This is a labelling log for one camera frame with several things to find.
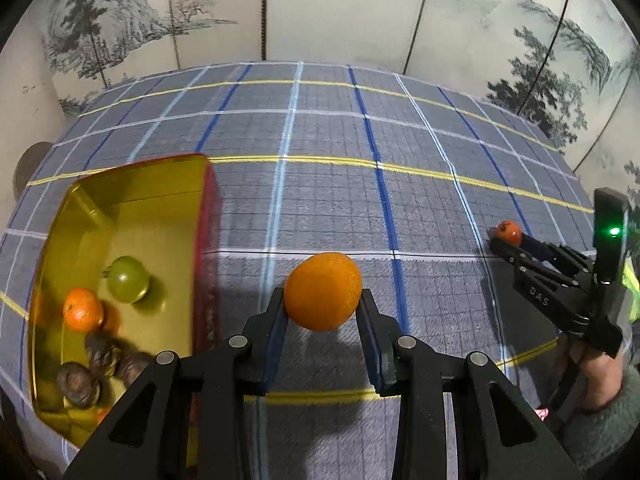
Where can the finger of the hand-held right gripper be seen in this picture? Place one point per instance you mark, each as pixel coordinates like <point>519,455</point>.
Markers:
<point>534,249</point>
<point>505,252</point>

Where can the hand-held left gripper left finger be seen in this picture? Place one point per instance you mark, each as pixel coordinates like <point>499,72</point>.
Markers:
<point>272,347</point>

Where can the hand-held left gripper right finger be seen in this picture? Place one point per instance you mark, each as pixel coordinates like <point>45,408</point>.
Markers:
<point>372,355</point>

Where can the red tomato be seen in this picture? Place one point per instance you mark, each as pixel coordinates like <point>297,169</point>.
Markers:
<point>507,232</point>

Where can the orange mandarin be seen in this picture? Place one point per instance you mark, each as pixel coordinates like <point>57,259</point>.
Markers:
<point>103,414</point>
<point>82,310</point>
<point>322,290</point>

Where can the dark brown passion fruit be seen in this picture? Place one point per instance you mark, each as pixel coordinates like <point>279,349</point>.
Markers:
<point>132,369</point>

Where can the green tomato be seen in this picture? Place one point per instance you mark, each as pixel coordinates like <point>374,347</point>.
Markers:
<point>127,280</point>

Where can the dark brown water chestnut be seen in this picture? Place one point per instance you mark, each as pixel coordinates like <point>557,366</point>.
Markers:
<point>102,352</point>

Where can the red tin box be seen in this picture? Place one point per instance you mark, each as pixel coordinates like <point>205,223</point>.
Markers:
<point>150,210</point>

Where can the person's right forearm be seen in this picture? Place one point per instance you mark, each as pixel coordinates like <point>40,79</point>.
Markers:
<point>610,432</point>

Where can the person's right hand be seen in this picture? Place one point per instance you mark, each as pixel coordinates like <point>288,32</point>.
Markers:
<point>600,375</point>

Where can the green tissue pack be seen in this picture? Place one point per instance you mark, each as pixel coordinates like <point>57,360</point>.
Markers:
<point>632,292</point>

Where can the painted landscape folding screen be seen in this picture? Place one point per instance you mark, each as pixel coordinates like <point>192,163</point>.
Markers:
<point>340,10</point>

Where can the round brown stool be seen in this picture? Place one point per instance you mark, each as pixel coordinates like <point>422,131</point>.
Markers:
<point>30,165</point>

